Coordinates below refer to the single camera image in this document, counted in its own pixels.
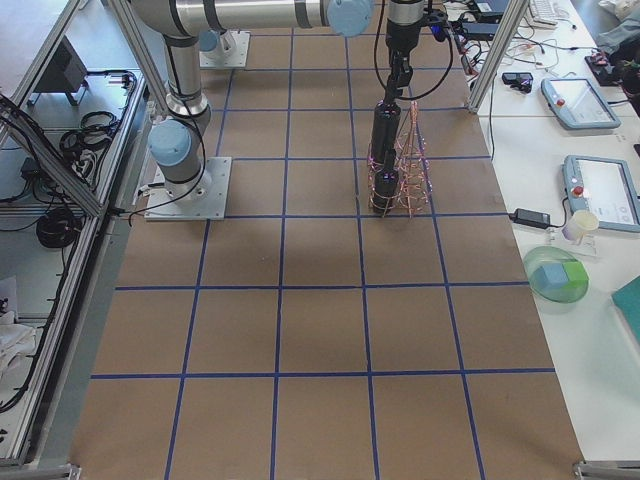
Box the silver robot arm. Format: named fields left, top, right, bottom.
left=131, top=1, right=424, bottom=115
left=149, top=1, right=211, bottom=203

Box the white paper cup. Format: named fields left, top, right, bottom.
left=561, top=210, right=599, bottom=244

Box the black power adapter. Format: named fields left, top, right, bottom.
left=509, top=208, right=551, bottom=230

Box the dark wine bottle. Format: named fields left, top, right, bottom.
left=370, top=101, right=401, bottom=178
left=372, top=149, right=399, bottom=215

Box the dark wine bottle in rack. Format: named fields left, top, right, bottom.
left=372, top=149, right=399, bottom=215

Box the teach pendant far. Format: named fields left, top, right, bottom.
left=540, top=77, right=621, bottom=130

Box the green bowl with blocks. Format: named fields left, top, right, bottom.
left=523, top=246, right=589, bottom=303

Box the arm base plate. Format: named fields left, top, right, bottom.
left=199, top=30, right=250, bottom=70
left=143, top=157, right=232, bottom=221

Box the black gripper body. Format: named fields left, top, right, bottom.
left=384, top=20, right=415, bottom=103

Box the teach pendant near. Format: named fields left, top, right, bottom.
left=562, top=155, right=639, bottom=233

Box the teach pendant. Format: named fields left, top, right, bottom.
left=540, top=77, right=621, bottom=130
left=562, top=155, right=639, bottom=233

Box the aluminium frame post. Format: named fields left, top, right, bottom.
left=467, top=0, right=528, bottom=113

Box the copper wire wine basket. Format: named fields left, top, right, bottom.
left=367, top=101, right=432, bottom=217

